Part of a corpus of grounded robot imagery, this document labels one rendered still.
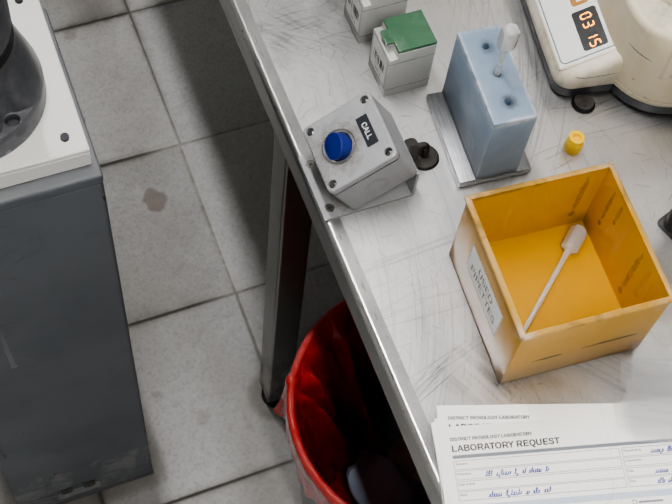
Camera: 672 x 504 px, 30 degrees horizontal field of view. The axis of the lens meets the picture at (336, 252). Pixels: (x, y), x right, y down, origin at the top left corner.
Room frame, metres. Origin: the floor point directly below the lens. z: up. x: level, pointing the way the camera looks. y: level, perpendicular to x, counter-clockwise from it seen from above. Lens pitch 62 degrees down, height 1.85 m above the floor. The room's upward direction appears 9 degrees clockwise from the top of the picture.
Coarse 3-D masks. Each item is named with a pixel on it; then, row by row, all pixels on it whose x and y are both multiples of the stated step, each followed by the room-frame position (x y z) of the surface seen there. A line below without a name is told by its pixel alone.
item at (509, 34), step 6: (510, 24) 0.67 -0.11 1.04; (516, 24) 0.67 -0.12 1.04; (504, 30) 0.66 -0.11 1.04; (510, 30) 0.66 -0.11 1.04; (516, 30) 0.66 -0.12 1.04; (498, 36) 0.67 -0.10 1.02; (504, 36) 0.66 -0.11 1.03; (510, 36) 0.66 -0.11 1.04; (516, 36) 0.66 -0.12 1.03; (498, 42) 0.66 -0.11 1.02; (504, 42) 0.66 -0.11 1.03; (510, 42) 0.66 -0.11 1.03; (516, 42) 0.66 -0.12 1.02; (498, 48) 0.66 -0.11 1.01; (504, 48) 0.66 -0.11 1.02; (510, 48) 0.66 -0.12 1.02
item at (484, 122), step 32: (480, 32) 0.71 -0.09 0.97; (480, 64) 0.67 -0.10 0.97; (512, 64) 0.68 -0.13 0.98; (448, 96) 0.69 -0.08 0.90; (480, 96) 0.64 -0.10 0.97; (512, 96) 0.64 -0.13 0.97; (448, 128) 0.66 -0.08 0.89; (480, 128) 0.63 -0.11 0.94; (512, 128) 0.62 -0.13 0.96; (480, 160) 0.61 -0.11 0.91; (512, 160) 0.62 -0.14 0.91
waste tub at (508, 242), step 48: (480, 192) 0.54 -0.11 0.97; (528, 192) 0.56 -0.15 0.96; (576, 192) 0.58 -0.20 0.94; (624, 192) 0.57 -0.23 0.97; (480, 240) 0.50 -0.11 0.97; (528, 240) 0.56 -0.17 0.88; (624, 240) 0.54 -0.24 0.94; (480, 288) 0.48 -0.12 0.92; (528, 288) 0.51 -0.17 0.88; (576, 288) 0.52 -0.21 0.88; (624, 288) 0.51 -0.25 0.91; (528, 336) 0.42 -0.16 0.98; (576, 336) 0.44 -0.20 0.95; (624, 336) 0.46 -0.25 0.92
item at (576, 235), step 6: (570, 228) 0.57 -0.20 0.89; (576, 228) 0.57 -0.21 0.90; (582, 228) 0.57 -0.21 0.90; (570, 234) 0.56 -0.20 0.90; (576, 234) 0.56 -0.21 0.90; (582, 234) 0.57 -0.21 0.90; (564, 240) 0.56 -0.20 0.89; (570, 240) 0.56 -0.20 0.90; (576, 240) 0.56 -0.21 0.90; (582, 240) 0.56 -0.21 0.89; (564, 246) 0.55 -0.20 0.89; (570, 246) 0.55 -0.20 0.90; (576, 246) 0.55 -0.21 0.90; (576, 252) 0.55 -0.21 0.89
